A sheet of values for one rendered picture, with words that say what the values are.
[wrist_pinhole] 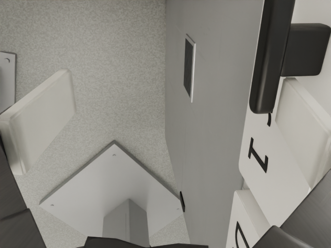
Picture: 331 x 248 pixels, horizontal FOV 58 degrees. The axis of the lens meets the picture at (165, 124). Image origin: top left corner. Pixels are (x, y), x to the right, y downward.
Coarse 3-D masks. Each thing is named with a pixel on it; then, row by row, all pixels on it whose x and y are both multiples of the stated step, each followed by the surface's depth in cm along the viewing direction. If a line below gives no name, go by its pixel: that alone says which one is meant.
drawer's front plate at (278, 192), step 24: (264, 0) 23; (312, 0) 17; (312, 96) 18; (264, 120) 24; (264, 144) 24; (240, 168) 30; (288, 168) 21; (264, 192) 25; (288, 192) 21; (288, 216) 21
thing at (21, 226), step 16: (0, 160) 10; (0, 176) 10; (0, 192) 9; (16, 192) 9; (0, 208) 8; (16, 208) 8; (0, 224) 7; (16, 224) 7; (32, 224) 7; (0, 240) 7; (16, 240) 7; (32, 240) 7
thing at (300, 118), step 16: (288, 80) 17; (288, 96) 17; (304, 96) 15; (288, 112) 16; (304, 112) 14; (320, 112) 13; (288, 128) 16; (304, 128) 14; (320, 128) 12; (288, 144) 16; (304, 144) 14; (320, 144) 12; (304, 160) 14; (320, 160) 12; (304, 176) 14; (320, 176) 12
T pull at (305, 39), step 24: (288, 0) 14; (264, 24) 16; (288, 24) 15; (312, 24) 16; (264, 48) 16; (288, 48) 16; (312, 48) 16; (264, 72) 16; (288, 72) 16; (312, 72) 17; (264, 96) 17
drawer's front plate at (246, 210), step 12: (240, 192) 31; (240, 204) 31; (252, 204) 30; (240, 216) 31; (252, 216) 29; (264, 216) 29; (252, 228) 28; (264, 228) 27; (228, 240) 35; (240, 240) 31; (252, 240) 28
